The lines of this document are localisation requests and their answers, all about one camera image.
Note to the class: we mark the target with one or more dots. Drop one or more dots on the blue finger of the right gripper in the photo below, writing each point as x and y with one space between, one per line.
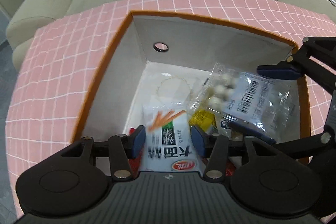
278 72
247 130

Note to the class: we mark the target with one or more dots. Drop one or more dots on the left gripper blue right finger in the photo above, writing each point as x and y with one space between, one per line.
201 141

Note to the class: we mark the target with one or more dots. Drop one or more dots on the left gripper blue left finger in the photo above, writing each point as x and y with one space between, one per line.
136 141

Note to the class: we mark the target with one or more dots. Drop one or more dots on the red snack bag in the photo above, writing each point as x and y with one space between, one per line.
173 147

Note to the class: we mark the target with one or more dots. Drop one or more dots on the yellow white Ameri candy bag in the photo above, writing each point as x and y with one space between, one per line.
205 120

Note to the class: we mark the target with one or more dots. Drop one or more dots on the white breadstick snack packet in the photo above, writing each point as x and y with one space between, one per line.
168 146

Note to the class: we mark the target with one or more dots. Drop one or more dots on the clear bag of white balls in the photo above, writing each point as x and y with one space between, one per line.
246 98

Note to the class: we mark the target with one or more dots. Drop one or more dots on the white beige snack bag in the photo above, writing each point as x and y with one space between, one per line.
221 127

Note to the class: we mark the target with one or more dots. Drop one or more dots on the orange cardboard box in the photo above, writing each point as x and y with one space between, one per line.
163 57

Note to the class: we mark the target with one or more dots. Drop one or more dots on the pink checkered tablecloth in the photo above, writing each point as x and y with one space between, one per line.
60 63

